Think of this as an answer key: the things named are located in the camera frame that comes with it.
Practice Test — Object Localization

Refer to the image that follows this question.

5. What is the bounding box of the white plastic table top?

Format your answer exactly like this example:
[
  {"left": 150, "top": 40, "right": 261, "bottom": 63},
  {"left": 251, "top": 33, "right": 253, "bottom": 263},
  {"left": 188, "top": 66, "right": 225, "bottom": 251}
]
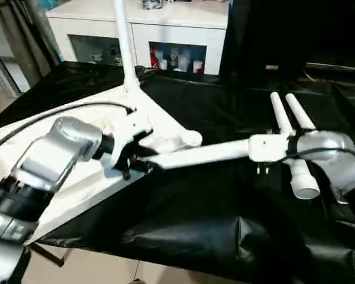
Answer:
[{"left": 0, "top": 83, "right": 203, "bottom": 240}]

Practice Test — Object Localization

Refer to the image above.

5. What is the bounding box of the white plastic table leg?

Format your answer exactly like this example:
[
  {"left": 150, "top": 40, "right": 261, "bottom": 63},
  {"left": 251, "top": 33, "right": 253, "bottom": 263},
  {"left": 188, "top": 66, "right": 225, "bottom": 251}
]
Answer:
[
  {"left": 143, "top": 138, "right": 255, "bottom": 171},
  {"left": 270, "top": 92, "right": 321, "bottom": 201},
  {"left": 114, "top": 0, "right": 141, "bottom": 94},
  {"left": 285, "top": 93, "right": 350, "bottom": 205}
]

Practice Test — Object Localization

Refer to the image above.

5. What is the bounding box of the black work mat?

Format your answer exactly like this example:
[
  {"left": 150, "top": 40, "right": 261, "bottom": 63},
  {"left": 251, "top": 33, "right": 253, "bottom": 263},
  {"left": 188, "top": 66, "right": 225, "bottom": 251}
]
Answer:
[{"left": 0, "top": 59, "right": 355, "bottom": 284}]

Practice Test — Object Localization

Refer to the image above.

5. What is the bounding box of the white sideboard with glass doors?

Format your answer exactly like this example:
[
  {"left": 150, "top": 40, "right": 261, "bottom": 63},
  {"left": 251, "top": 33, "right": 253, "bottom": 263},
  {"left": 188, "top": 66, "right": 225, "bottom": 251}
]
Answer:
[{"left": 45, "top": 0, "right": 230, "bottom": 76}]

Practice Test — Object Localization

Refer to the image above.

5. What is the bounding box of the clear glass ornament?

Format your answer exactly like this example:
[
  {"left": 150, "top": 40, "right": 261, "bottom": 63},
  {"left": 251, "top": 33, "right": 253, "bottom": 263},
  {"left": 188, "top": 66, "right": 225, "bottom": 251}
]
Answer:
[{"left": 141, "top": 0, "right": 165, "bottom": 10}]

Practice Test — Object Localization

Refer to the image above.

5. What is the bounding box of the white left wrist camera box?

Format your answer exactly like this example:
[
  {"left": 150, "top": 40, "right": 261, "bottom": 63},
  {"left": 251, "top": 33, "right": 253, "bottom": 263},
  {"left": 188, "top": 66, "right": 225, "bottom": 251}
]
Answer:
[{"left": 104, "top": 110, "right": 156, "bottom": 178}]

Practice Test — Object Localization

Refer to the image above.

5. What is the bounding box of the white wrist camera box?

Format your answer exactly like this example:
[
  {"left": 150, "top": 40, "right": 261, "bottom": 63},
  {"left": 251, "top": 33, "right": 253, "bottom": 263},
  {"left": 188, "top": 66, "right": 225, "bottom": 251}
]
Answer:
[
  {"left": 248, "top": 134, "right": 299, "bottom": 177},
  {"left": 104, "top": 110, "right": 156, "bottom": 178}
]

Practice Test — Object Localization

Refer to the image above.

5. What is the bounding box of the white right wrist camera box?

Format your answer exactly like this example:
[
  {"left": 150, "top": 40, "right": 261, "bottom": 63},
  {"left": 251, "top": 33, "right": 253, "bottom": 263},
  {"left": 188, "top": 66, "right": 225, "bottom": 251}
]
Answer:
[{"left": 248, "top": 134, "right": 299, "bottom": 177}]

